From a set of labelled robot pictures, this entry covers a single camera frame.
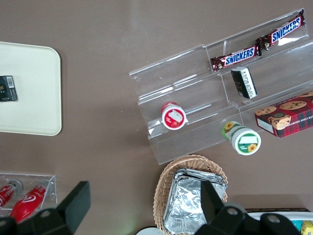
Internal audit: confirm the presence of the yellow snack pack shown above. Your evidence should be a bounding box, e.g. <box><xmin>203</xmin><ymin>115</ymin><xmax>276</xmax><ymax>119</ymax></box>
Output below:
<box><xmin>300</xmin><ymin>220</ymin><xmax>313</xmax><ymax>235</ymax></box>

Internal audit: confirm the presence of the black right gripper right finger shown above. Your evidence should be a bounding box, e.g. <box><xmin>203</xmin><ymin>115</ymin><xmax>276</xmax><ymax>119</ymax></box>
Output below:
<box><xmin>192</xmin><ymin>180</ymin><xmax>302</xmax><ymax>235</ymax></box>

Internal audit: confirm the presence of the red cola bottle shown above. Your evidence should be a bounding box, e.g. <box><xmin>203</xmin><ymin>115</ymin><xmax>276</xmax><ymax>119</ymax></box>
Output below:
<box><xmin>9</xmin><ymin>179</ymin><xmax>50</xmax><ymax>224</ymax></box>
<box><xmin>0</xmin><ymin>179</ymin><xmax>24</xmax><ymax>209</ymax></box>

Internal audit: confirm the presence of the green sunflower lid cup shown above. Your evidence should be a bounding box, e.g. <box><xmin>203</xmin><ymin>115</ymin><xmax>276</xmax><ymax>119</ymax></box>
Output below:
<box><xmin>221</xmin><ymin>120</ymin><xmax>262</xmax><ymax>156</ymax></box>

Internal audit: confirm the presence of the white snack tray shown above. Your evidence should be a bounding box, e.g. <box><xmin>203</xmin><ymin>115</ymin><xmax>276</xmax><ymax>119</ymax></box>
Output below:
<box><xmin>244</xmin><ymin>208</ymin><xmax>313</xmax><ymax>235</ymax></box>

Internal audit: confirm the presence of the red tartan cookie box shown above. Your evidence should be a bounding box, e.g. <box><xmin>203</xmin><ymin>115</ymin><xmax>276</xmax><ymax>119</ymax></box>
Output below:
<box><xmin>254</xmin><ymin>90</ymin><xmax>313</xmax><ymax>139</ymax></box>

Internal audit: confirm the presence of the clear acrylic bottle rack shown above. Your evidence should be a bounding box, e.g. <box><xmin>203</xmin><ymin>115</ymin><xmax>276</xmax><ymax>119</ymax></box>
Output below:
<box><xmin>0</xmin><ymin>172</ymin><xmax>58</xmax><ymax>219</ymax></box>

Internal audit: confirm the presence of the aluminium foil tray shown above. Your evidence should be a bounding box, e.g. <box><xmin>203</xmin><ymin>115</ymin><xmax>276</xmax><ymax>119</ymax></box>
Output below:
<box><xmin>163</xmin><ymin>171</ymin><xmax>228</xmax><ymax>235</ymax></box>
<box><xmin>174</xmin><ymin>168</ymin><xmax>228</xmax><ymax>194</ymax></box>

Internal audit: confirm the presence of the cream plastic tray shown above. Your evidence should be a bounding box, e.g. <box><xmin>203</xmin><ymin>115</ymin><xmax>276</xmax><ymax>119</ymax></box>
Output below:
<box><xmin>0</xmin><ymin>41</ymin><xmax>62</xmax><ymax>136</ymax></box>

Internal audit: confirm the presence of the small black card box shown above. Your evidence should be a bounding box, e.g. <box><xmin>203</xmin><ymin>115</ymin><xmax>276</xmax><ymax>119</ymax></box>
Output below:
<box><xmin>0</xmin><ymin>75</ymin><xmax>19</xmax><ymax>103</ymax></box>

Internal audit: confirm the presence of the small black white box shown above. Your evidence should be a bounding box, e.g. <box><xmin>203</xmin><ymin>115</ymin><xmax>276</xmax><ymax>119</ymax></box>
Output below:
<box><xmin>230</xmin><ymin>66</ymin><xmax>258</xmax><ymax>99</ymax></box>

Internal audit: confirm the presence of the clear acrylic tiered stand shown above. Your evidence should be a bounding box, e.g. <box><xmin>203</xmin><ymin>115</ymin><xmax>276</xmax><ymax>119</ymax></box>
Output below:
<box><xmin>205</xmin><ymin>8</ymin><xmax>313</xmax><ymax>147</ymax></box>
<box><xmin>128</xmin><ymin>44</ymin><xmax>243</xmax><ymax>165</ymax></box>

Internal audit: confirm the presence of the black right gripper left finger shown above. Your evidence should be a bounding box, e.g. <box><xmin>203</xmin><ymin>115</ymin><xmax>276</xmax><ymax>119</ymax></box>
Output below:
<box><xmin>0</xmin><ymin>180</ymin><xmax>91</xmax><ymax>235</ymax></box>

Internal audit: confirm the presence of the brown Snickers bar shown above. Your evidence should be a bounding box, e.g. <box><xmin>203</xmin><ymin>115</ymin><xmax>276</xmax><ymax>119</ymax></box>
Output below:
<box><xmin>210</xmin><ymin>45</ymin><xmax>263</xmax><ymax>73</ymax></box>
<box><xmin>255</xmin><ymin>9</ymin><xmax>307</xmax><ymax>51</ymax></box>

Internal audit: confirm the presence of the oval tan wicker basket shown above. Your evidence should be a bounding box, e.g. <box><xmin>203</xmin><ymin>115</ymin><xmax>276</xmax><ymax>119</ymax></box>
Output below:
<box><xmin>153</xmin><ymin>154</ymin><xmax>229</xmax><ymax>234</ymax></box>

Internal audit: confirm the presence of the teal snack pack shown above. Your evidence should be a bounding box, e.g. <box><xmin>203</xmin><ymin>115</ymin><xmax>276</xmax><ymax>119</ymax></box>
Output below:
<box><xmin>291</xmin><ymin>219</ymin><xmax>304</xmax><ymax>231</ymax></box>

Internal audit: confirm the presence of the red strawberry lid cup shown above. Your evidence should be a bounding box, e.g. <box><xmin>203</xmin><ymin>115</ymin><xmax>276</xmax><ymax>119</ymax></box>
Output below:
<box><xmin>161</xmin><ymin>101</ymin><xmax>189</xmax><ymax>130</ymax></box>

